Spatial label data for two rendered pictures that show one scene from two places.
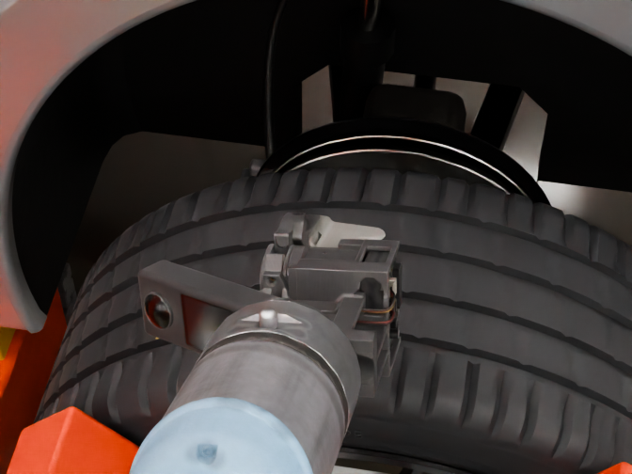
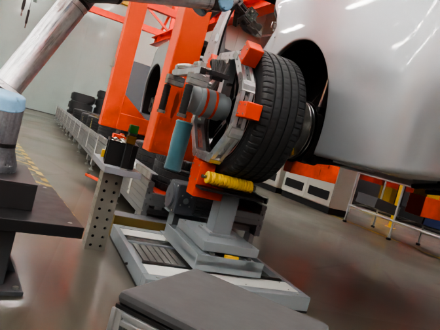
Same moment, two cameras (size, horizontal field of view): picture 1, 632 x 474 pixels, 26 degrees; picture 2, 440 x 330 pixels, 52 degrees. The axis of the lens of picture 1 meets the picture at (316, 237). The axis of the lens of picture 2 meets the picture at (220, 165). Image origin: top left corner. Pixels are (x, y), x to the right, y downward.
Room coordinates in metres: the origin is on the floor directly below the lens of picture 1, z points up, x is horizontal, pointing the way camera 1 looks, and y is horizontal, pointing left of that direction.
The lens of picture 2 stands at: (-0.71, -1.94, 0.71)
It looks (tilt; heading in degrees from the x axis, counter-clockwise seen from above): 3 degrees down; 56
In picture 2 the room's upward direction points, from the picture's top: 15 degrees clockwise
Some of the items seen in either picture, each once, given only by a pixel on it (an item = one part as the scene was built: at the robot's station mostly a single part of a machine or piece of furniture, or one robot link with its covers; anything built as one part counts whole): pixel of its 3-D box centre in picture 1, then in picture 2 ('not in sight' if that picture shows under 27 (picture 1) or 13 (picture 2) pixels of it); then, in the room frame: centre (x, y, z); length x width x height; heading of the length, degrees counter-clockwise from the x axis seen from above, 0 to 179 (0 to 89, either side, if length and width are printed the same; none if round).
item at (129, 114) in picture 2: not in sight; (144, 118); (1.13, 2.35, 0.69); 0.52 x 0.17 x 0.35; 170
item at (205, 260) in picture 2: not in sight; (211, 249); (0.65, -0.04, 0.13); 0.50 x 0.36 x 0.10; 80
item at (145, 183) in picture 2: not in sight; (116, 160); (0.72, 1.74, 0.28); 2.47 x 0.09 x 0.22; 80
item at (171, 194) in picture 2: not in sight; (200, 211); (0.72, 0.26, 0.26); 0.42 x 0.18 x 0.35; 170
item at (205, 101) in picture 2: not in sight; (206, 103); (0.41, -0.02, 0.85); 0.21 x 0.14 x 0.14; 170
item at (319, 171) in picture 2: not in sight; (308, 162); (3.17, 2.01, 0.69); 0.52 x 0.17 x 0.35; 170
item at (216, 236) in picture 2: not in sight; (222, 215); (0.64, -0.06, 0.32); 0.40 x 0.30 x 0.28; 80
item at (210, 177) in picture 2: not in sight; (229, 182); (0.56, -0.17, 0.51); 0.29 x 0.06 x 0.06; 170
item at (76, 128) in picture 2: not in sight; (85, 126); (2.06, 7.26, 0.19); 6.81 x 0.86 x 0.39; 80
